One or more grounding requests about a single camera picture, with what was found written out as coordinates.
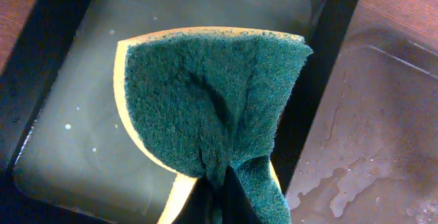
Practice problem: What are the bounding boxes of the green yellow sponge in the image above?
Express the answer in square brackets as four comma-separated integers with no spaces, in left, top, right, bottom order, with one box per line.
[113,27,312,223]

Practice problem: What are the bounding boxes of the dark brown serving tray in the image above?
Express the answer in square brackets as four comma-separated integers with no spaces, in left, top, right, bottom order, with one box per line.
[287,29,437,223]

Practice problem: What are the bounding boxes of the black water tray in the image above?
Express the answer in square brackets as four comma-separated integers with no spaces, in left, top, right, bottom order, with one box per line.
[1,0,357,223]

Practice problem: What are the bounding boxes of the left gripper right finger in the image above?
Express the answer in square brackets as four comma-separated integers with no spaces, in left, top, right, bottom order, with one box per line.
[222,166,261,224]

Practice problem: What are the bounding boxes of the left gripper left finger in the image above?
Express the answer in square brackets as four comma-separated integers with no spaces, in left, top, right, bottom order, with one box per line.
[172,177,214,224]

